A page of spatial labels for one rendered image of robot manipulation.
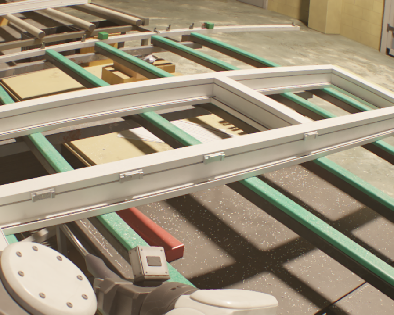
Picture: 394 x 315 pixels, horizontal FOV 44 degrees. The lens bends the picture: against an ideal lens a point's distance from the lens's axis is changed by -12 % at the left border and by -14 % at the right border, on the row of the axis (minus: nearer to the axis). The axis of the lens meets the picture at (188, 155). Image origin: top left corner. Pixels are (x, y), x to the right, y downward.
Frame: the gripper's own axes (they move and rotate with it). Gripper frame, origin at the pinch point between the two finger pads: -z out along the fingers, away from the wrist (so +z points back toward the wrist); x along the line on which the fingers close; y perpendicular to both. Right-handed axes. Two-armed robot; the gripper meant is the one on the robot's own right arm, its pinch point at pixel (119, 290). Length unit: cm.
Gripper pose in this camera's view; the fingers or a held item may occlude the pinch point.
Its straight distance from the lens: 73.2
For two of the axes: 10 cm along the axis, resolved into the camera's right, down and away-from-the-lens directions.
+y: -1.4, 9.9, -0.4
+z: 6.4, 0.6, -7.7
